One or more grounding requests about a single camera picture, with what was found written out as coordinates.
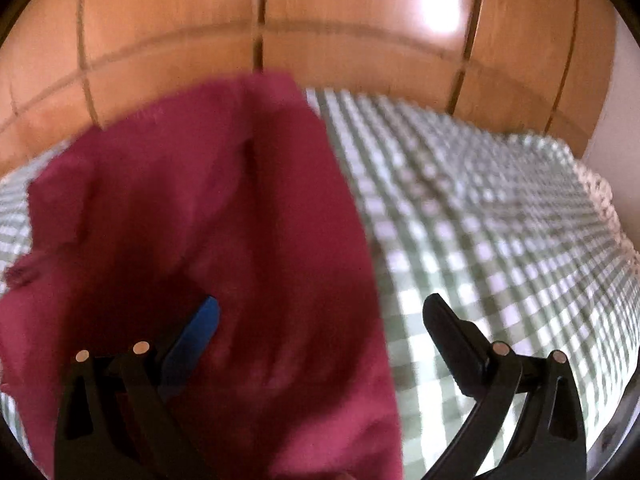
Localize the dark red garment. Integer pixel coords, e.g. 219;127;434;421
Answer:
1;73;402;479

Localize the green white checkered bedspread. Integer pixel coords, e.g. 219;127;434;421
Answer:
1;89;639;479

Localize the floral patterned pillow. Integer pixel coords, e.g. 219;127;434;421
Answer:
574;160;639;273

